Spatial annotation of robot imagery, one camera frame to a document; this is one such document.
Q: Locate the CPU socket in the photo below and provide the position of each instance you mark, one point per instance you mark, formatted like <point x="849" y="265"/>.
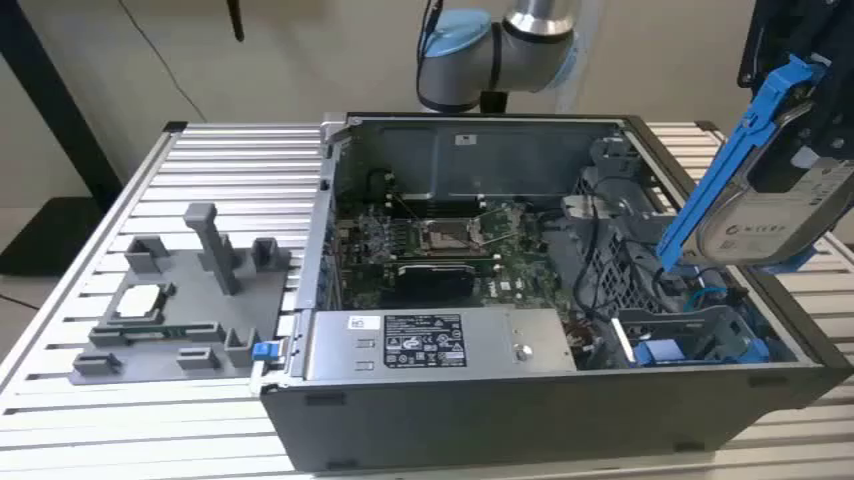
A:
<point x="443" y="240"/>

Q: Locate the hard disk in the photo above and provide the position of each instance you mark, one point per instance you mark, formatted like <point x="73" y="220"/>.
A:
<point x="747" y="227"/>

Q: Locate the silver power supply unit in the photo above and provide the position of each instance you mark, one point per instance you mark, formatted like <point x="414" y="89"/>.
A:
<point x="334" y="350"/>

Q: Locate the green Dell motherboard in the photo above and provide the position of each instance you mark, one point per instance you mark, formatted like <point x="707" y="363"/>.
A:
<point x="527" y="280"/>

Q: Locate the blue disk carrier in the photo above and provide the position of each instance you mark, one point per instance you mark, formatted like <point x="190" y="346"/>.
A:
<point x="657" y="350"/>

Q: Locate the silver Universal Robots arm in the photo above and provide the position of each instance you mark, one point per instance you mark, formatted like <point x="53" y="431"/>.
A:
<point x="460" y="75"/>

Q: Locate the thin metal locking lever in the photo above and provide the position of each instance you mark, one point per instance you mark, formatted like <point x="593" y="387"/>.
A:
<point x="407" y="206"/>

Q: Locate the grey metal disk bay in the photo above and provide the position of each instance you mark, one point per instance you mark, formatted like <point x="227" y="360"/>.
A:
<point x="674" y="320"/>

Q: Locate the black floor stand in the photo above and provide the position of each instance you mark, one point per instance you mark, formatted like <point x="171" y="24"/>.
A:
<point x="60" y="100"/>

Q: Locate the silver CPU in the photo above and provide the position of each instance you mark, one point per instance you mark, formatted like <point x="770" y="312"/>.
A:
<point x="140" y="301"/>

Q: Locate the grey plastic parts rack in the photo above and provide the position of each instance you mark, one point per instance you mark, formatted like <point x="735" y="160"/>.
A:
<point x="194" y="300"/>

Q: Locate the blue case latch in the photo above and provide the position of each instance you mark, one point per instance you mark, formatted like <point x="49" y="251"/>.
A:
<point x="264" y="351"/>

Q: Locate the black open PC case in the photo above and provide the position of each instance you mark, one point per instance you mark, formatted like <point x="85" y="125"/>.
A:
<point x="467" y="425"/>

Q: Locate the grey metal drive cage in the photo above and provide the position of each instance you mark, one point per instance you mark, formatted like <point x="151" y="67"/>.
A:
<point x="634" y="270"/>

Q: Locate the green RAM stick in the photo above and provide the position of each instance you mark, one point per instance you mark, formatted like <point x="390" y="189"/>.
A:
<point x="176" y="332"/>

